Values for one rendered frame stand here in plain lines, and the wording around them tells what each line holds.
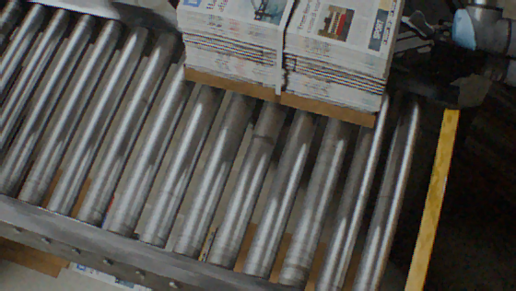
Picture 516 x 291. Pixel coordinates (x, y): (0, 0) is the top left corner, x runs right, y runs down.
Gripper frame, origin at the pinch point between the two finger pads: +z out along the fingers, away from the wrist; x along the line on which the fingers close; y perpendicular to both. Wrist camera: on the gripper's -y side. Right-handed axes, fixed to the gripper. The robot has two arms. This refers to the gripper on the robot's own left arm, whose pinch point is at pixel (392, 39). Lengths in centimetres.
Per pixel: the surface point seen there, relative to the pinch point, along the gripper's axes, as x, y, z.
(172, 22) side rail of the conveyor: 10.2, 0.6, 45.1
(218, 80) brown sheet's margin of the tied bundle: 23.8, 4.4, 29.8
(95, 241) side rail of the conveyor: 60, 1, 41
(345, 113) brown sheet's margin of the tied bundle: 23.6, 4.1, 5.0
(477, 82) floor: -55, -79, -33
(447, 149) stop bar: 24.3, 2.7, -15.6
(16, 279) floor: 57, -79, 89
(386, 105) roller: 16.8, 0.3, -2.0
